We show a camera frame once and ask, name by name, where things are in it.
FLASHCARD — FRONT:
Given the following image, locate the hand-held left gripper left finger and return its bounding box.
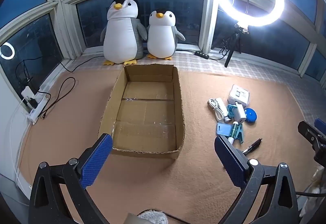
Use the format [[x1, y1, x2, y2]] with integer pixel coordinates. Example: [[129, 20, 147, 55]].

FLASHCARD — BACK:
[[29, 133, 113, 224]]

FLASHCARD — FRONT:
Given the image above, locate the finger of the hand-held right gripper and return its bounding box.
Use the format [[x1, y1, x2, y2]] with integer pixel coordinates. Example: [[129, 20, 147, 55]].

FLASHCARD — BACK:
[[314, 118, 326, 135], [298, 121, 326, 163]]

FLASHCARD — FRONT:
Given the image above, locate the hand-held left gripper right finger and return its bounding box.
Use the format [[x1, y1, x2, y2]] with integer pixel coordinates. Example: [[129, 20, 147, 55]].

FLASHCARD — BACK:
[[214, 135, 300, 224]]

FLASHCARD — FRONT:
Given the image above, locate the black pen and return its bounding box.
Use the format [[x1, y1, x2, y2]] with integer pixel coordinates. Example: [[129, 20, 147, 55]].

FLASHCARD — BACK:
[[241, 138, 263, 155]]

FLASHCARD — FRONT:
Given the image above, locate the green tube with white caps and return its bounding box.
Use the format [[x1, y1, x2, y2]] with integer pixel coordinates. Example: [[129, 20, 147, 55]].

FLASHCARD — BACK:
[[227, 121, 241, 144]]

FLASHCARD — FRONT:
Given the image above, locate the blue card holder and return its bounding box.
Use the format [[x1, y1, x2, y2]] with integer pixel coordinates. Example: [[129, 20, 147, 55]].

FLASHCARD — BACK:
[[216, 122, 233, 136]]

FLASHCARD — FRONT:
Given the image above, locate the white wall charger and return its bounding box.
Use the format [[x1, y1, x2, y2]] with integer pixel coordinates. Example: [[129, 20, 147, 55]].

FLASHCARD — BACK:
[[234, 102, 247, 125]]

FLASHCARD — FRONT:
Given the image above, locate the blue round tape measure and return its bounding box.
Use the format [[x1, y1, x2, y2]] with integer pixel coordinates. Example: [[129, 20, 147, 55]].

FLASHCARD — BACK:
[[244, 108, 257, 124]]

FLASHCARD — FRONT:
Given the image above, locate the white usb cable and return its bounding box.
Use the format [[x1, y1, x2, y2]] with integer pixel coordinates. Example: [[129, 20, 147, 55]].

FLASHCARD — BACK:
[[207, 97, 228, 122]]

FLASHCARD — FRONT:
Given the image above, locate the cardboard box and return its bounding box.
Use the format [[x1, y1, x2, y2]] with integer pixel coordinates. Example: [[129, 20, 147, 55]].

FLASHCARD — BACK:
[[98, 63, 186, 161]]

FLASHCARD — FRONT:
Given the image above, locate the clear case with white device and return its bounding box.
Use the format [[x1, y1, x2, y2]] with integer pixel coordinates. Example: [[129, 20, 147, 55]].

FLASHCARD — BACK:
[[227, 84, 250, 108]]

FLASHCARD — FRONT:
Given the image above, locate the white power strip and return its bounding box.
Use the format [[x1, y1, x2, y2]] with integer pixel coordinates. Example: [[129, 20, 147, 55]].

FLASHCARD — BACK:
[[28, 90, 51, 125]]

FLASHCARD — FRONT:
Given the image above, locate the grey fuzzy cloth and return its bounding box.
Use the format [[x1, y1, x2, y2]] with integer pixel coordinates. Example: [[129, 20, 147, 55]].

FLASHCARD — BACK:
[[138, 210, 169, 224]]

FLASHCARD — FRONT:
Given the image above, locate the white plug-in charger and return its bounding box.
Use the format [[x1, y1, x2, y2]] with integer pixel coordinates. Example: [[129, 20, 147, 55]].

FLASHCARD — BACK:
[[21, 88, 35, 102]]

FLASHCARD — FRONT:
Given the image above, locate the black tripod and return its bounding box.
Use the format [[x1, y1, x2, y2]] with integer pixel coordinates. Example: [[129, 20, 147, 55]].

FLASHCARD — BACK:
[[224, 24, 249, 68]]

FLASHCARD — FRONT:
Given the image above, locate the large penguin plush toy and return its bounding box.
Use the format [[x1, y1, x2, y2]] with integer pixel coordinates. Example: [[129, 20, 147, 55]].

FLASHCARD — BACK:
[[100, 0, 148, 66]]

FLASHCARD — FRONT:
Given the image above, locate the small penguin plush toy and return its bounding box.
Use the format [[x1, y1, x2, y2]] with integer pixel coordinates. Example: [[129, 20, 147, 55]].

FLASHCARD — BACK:
[[146, 9, 186, 61]]

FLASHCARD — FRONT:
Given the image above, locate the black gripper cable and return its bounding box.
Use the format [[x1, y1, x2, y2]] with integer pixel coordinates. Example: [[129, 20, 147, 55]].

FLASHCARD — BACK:
[[297, 191, 326, 197]]

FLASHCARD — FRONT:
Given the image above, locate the looped black cable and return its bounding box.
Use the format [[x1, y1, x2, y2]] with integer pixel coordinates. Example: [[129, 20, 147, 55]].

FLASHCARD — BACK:
[[41, 77, 76, 120]]

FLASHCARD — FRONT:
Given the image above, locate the long black cable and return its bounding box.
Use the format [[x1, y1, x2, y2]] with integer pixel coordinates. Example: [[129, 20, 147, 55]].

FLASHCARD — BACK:
[[60, 54, 105, 73]]

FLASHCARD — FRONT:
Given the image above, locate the black ring light cable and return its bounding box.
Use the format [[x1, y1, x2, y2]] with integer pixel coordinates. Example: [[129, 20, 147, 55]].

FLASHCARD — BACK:
[[176, 47, 231, 61]]

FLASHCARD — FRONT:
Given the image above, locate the white window frame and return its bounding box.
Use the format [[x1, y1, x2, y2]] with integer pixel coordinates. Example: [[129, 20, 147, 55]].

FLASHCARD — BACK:
[[0, 0, 326, 79]]

